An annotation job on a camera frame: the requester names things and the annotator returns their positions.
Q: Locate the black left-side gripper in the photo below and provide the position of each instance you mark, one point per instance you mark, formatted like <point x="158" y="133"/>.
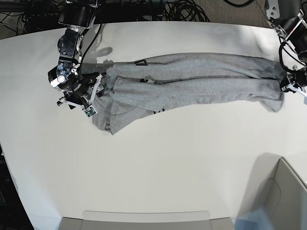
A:
<point x="294" y="82"/>

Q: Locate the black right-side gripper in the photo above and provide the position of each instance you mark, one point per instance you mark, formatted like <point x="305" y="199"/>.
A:
<point x="82" y="93"/>

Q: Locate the grey T-shirt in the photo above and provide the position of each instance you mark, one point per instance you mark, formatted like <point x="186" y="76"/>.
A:
<point x="139" y="89"/>

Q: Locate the left-side robot arm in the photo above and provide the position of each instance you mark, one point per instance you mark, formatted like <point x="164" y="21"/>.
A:
<point x="287" y="18"/>

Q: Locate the right-side robot arm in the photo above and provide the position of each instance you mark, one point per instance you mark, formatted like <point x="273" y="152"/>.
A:
<point x="78" y="16"/>

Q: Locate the grey bin right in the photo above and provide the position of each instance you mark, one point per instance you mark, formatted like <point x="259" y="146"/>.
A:
<point x="284" y="198"/>

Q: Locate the grey bin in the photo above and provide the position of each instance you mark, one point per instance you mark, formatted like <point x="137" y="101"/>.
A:
<point x="196" y="220"/>
<point x="284" y="198"/>

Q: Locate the grey bin front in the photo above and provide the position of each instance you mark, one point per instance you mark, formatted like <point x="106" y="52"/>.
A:
<point x="196" y="220"/>

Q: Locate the blue object bottom corner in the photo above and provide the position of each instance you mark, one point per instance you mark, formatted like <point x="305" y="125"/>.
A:
<point x="255" y="220"/>

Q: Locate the white right-side wrist camera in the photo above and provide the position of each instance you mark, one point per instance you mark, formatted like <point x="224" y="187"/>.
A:
<point x="89" y="111"/>

